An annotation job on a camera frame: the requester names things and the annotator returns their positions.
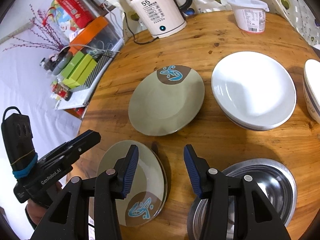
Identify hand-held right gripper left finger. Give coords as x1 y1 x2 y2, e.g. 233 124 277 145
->
30 144 139 240

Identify white grey-striped deep plate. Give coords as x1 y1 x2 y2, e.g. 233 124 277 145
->
214 97 295 131

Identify beige plate with blue motif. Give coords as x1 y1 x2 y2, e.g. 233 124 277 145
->
128 65 205 137

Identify grey bottle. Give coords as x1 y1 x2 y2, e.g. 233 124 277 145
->
52 51 74 76

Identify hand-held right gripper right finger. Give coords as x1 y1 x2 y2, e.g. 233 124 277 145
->
183 144 292 240

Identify person's left hand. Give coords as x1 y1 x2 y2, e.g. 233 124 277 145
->
24 181 64 229

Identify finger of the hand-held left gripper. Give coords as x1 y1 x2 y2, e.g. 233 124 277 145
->
40 141 99 170
65 129 102 147

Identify white striped bowl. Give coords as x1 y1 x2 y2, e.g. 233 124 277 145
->
303 59 320 125

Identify black-and-white striped box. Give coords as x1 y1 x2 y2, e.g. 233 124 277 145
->
75 51 114 93

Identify red gift box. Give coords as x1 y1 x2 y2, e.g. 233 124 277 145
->
50 0 97 40

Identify purple flower branches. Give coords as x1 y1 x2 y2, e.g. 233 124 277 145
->
5 4 66 53

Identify white electric kettle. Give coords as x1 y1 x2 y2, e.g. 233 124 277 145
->
119 0 193 39

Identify white plastic tub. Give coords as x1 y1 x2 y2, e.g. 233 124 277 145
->
227 0 269 33

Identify black kettle power cable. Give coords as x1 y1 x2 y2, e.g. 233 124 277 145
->
122 15 160 45

